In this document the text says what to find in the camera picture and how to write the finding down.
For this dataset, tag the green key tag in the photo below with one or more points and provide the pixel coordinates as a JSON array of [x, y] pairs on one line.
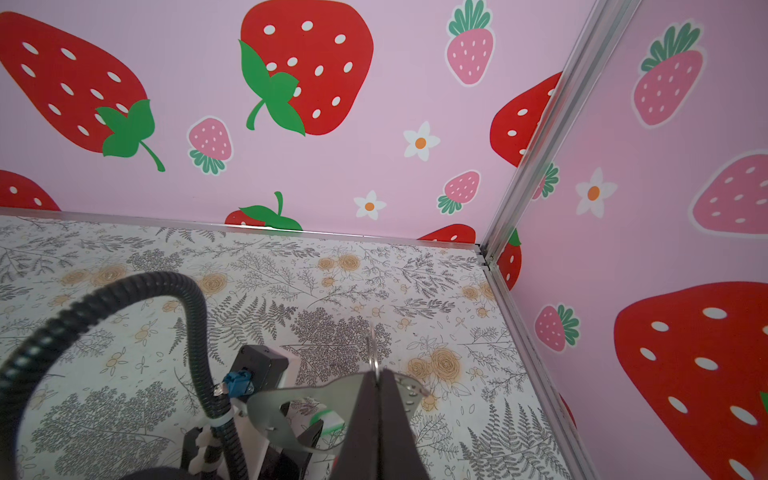
[[331, 421]]

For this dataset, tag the metal key holder plate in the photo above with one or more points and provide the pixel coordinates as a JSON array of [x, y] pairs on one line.
[[280, 414]]

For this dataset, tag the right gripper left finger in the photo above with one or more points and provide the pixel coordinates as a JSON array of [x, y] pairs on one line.
[[359, 457]]

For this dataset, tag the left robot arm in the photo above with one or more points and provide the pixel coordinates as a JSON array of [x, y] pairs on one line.
[[121, 399]]

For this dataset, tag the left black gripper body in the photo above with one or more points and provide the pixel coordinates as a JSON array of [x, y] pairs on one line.
[[263, 462]]

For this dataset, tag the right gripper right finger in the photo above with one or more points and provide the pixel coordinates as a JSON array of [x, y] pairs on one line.
[[398, 456]]

